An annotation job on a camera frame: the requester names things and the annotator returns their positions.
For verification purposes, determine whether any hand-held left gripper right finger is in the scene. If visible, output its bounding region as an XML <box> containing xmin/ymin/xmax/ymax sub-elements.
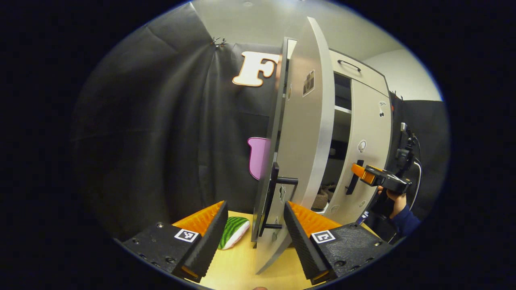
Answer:
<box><xmin>283</xmin><ymin>201</ymin><xmax>392</xmax><ymax>285</ymax></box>

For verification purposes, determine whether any white shoe cabinet door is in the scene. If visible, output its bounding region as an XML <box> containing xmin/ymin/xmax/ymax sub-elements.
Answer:
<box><xmin>252</xmin><ymin>17</ymin><xmax>336</xmax><ymax>275</ymax></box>
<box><xmin>322</xmin><ymin>79</ymin><xmax>393</xmax><ymax>226</ymax></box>

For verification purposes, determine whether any black drawer handle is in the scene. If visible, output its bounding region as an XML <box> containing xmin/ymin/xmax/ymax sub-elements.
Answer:
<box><xmin>337</xmin><ymin>60</ymin><xmax>362</xmax><ymax>73</ymax></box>

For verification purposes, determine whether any black door handle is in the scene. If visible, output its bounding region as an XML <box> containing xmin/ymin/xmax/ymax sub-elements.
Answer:
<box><xmin>346</xmin><ymin>160</ymin><xmax>364</xmax><ymax>196</ymax></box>
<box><xmin>259</xmin><ymin>162</ymin><xmax>299</xmax><ymax>238</ymax></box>

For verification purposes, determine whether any white shoe cabinet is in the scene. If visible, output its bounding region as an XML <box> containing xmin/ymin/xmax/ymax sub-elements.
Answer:
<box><xmin>278</xmin><ymin>37</ymin><xmax>393</xmax><ymax>226</ymax></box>

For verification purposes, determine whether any black cable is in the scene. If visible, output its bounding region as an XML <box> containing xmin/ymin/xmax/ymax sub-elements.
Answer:
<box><xmin>410</xmin><ymin>135</ymin><xmax>423</xmax><ymax>210</ymax></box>

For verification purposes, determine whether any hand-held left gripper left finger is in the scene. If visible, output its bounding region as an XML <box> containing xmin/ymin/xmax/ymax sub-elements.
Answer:
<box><xmin>123</xmin><ymin>200</ymin><xmax>229</xmax><ymax>282</ymax></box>

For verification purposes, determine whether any green striped plush toy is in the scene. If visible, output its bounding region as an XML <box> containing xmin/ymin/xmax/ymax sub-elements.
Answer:
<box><xmin>218</xmin><ymin>217</ymin><xmax>250</xmax><ymax>250</ymax></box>

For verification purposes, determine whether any white cabinet drawer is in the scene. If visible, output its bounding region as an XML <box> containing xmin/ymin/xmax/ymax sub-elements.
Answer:
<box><xmin>329</xmin><ymin>49</ymin><xmax>389</xmax><ymax>97</ymax></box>

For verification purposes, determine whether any brown fuzzy shoe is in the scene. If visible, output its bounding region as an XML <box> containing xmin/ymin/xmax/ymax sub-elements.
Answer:
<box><xmin>311</xmin><ymin>183</ymin><xmax>337</xmax><ymax>210</ymax></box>

